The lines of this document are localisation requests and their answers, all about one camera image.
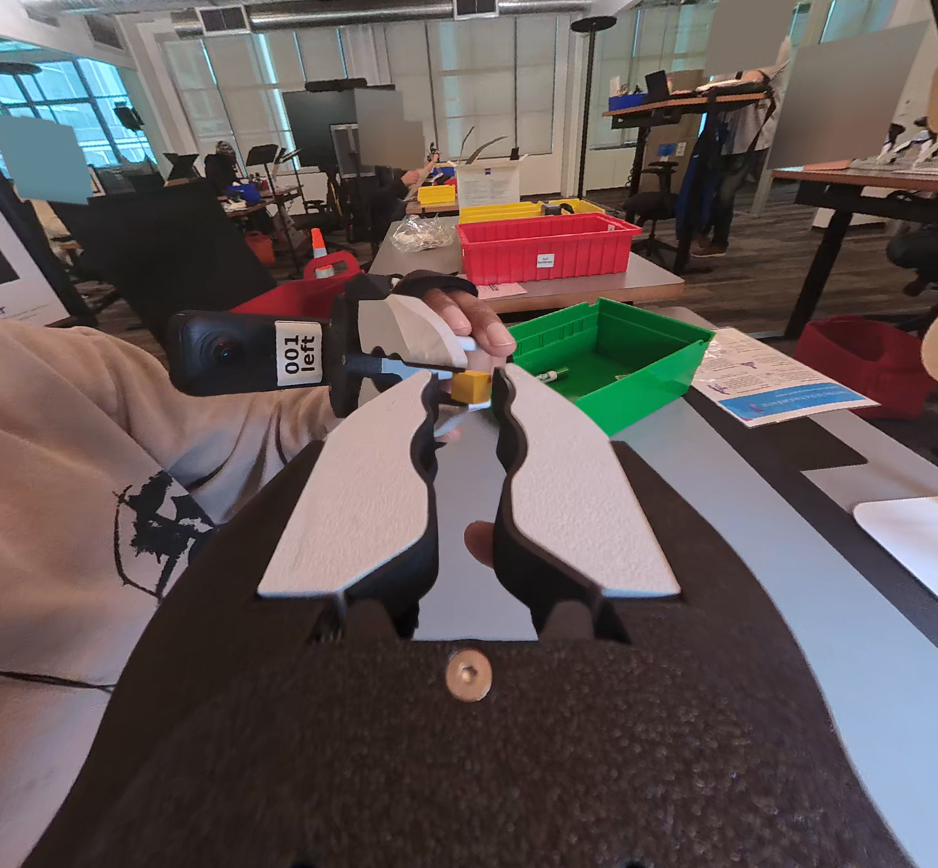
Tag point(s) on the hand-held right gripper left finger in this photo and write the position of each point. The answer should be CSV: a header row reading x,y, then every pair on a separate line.
x,y
344,501

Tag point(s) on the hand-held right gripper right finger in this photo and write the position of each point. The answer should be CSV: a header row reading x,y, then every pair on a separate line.
x,y
593,509

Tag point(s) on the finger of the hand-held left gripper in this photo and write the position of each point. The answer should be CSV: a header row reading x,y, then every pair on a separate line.
x,y
458,417
410,333

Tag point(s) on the small yellow block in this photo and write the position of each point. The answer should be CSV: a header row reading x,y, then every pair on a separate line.
x,y
470,388

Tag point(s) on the green plastic bin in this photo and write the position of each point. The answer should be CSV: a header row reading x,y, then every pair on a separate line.
x,y
645,377

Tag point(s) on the person's left forearm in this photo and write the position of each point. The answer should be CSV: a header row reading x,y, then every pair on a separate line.
x,y
146,399

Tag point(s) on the person's left hand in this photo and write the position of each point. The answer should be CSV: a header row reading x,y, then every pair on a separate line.
x,y
480,329

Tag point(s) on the person's right hand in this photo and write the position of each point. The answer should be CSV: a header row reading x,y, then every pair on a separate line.
x,y
481,544

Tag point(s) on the red plastic bin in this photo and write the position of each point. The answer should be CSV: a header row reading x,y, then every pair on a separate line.
x,y
293,300

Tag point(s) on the clear plastic bag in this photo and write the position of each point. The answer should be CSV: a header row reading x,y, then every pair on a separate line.
x,y
421,234

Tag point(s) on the pink paper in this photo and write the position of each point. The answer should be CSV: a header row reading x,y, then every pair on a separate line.
x,y
502,290

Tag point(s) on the red plastic container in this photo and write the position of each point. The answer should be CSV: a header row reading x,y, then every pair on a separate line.
x,y
330,267

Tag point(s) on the small white green cylinder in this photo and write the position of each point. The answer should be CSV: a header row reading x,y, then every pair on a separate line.
x,y
553,374

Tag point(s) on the orange traffic cone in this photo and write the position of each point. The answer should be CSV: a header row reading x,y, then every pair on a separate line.
x,y
319,245

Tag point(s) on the large red bin white label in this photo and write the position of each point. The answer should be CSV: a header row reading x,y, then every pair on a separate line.
x,y
513,252

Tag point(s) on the black board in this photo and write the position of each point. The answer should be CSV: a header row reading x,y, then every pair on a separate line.
x,y
161,252

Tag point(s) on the small yellow bin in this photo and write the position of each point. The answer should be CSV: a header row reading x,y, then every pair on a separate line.
x,y
436,195

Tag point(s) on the long yellow bin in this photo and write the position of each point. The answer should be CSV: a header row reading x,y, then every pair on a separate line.
x,y
498,212

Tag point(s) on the printed leaflet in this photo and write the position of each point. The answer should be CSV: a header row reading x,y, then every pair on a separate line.
x,y
777,377

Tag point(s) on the framed marker poster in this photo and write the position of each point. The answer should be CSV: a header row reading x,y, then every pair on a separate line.
x,y
29,278

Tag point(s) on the black office chair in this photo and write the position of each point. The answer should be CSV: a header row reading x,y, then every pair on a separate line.
x,y
652,205

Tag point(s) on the red storage basket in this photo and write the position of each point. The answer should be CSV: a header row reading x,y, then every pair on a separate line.
x,y
857,362

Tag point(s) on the white panel stand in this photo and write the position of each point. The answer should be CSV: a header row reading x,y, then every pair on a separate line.
x,y
909,538

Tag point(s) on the blue bin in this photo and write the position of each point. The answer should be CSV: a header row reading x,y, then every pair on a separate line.
x,y
628,103

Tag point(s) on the ceiling vent grille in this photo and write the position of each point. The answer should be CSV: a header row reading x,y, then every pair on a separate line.
x,y
476,3
223,19

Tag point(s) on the wooden standing desk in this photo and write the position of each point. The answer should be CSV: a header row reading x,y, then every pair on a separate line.
x,y
681,101

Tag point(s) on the tall black floor lamp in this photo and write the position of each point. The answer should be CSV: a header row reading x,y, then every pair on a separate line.
x,y
593,24

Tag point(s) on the wooden office desk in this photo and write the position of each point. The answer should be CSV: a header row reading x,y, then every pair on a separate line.
x,y
843,183

